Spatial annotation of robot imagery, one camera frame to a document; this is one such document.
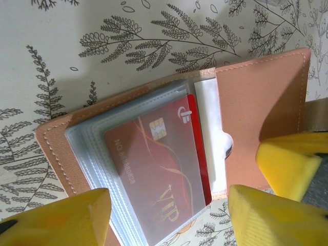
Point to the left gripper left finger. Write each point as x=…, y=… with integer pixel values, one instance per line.
x=51, y=225

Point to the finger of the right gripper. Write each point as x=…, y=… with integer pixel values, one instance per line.
x=287, y=166

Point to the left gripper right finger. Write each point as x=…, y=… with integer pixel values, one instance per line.
x=276, y=223

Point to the red VIP chip card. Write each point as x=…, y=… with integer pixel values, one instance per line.
x=153, y=166

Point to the floral tablecloth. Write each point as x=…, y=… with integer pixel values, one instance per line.
x=77, y=77

